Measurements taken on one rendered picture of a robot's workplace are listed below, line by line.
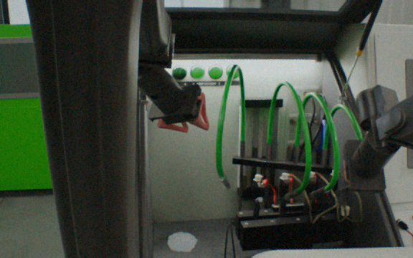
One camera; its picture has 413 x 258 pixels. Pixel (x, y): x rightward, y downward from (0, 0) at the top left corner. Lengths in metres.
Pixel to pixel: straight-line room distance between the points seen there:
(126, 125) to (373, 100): 0.53
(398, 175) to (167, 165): 0.76
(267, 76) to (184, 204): 0.55
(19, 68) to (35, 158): 0.84
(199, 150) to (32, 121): 2.46
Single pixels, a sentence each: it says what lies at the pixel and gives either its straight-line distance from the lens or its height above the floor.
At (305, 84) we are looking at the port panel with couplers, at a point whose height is 1.33.
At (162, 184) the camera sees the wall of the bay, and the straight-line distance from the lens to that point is 1.32.
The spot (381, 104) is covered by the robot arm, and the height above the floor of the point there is 1.40.
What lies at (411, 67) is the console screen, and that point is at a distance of 1.27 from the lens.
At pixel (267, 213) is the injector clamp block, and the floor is 0.98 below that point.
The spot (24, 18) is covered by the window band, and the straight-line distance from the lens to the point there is 4.97.
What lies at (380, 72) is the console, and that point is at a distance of 1.21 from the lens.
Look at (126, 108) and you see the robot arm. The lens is 0.19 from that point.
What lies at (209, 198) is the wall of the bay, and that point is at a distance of 1.36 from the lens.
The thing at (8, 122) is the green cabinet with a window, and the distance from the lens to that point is 3.64.
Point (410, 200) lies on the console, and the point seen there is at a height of 1.01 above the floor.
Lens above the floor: 1.51
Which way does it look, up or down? 16 degrees down
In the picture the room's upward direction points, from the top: straight up
